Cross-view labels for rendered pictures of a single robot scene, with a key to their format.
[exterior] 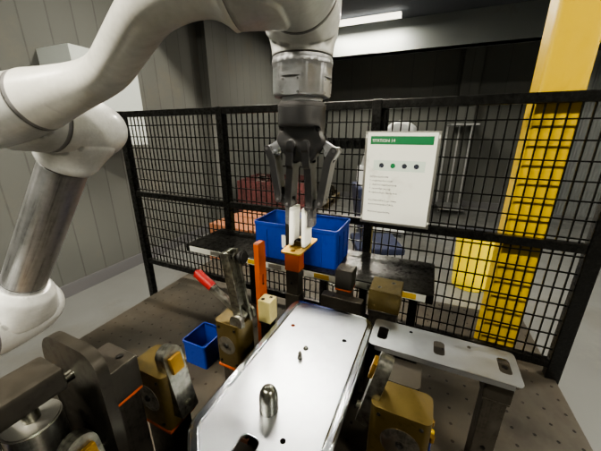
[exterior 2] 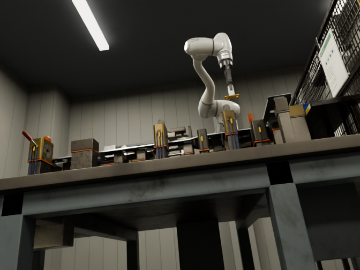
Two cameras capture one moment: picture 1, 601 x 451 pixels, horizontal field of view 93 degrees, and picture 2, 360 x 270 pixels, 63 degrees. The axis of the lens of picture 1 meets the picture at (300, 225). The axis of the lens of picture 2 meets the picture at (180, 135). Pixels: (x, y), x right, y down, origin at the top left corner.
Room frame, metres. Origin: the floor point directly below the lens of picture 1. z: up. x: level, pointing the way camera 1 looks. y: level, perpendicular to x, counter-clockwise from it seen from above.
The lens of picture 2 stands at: (-0.30, -1.33, 0.40)
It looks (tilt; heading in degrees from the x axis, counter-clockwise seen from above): 23 degrees up; 72
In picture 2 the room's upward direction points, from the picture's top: 6 degrees counter-clockwise
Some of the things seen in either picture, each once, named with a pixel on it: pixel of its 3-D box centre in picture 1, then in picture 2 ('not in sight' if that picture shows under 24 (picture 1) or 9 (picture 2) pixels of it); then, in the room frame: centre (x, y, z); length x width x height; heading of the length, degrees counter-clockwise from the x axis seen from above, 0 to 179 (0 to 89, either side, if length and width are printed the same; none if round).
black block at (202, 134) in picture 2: not in sight; (205, 158); (0.22, -0.08, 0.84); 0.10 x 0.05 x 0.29; 65
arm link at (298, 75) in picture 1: (301, 80); (225, 59); (0.48, 0.00, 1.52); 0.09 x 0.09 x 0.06
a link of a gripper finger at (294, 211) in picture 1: (294, 224); not in sight; (0.48, 0.01, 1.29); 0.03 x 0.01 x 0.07; 155
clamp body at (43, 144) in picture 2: not in sight; (37, 173); (-0.56, 0.26, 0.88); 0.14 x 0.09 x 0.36; 65
